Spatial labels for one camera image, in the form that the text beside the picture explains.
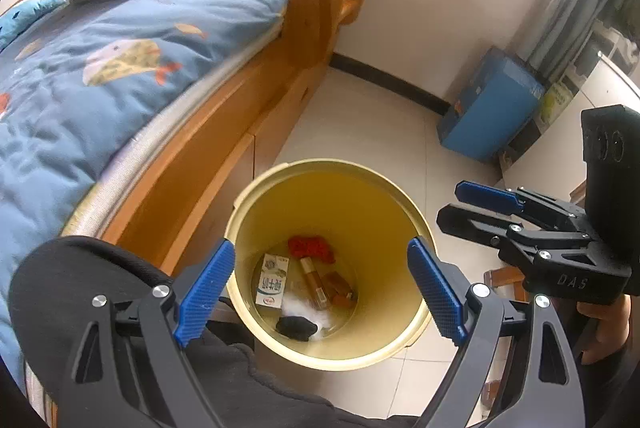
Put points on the white milk carton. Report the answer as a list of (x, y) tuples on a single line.
[(272, 283)]

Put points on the green printed packet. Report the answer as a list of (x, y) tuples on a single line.
[(555, 100)]

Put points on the red cloth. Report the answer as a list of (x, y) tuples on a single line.
[(312, 248)]

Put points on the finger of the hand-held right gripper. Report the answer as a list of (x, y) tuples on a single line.
[(465, 220), (480, 194)]

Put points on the yellow plastic bucket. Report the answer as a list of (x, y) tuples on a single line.
[(360, 208)]

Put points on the blue printed bed sheet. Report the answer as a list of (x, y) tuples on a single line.
[(100, 107)]

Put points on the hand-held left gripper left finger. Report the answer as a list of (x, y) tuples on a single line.
[(205, 293)]

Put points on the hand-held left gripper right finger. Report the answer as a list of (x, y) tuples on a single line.
[(435, 293)]

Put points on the wooden bunk bed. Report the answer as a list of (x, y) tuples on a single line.
[(200, 147)]

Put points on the person's right hand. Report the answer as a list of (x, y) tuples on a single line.
[(607, 325)]

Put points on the white cabinet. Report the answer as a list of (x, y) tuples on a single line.
[(550, 157)]

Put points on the dark cloth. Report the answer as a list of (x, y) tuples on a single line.
[(297, 327)]

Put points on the brown glass bottle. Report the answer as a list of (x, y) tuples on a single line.
[(312, 283)]

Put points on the blue box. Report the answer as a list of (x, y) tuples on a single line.
[(485, 117)]

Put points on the wooden stool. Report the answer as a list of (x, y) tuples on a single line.
[(505, 280)]

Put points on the long blue plush pillow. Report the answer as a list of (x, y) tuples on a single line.
[(25, 15)]

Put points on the white fluffy tuft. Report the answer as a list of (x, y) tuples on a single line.
[(300, 308)]

